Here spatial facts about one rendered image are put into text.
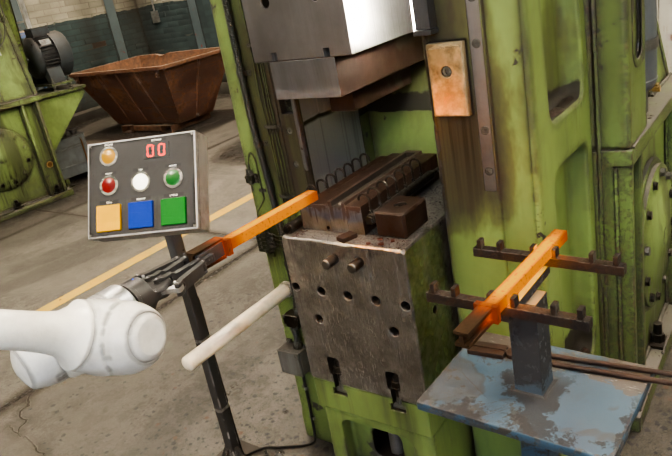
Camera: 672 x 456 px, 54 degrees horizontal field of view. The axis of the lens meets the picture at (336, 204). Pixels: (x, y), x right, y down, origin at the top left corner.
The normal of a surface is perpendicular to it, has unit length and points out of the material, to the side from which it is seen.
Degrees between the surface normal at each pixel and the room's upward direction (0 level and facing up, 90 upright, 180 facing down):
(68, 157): 90
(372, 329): 90
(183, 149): 60
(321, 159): 90
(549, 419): 0
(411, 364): 90
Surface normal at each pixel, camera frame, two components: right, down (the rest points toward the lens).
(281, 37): -0.56, 0.37
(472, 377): -0.18, -0.93
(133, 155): -0.23, -0.15
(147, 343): 0.84, -0.12
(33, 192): 0.73, 0.11
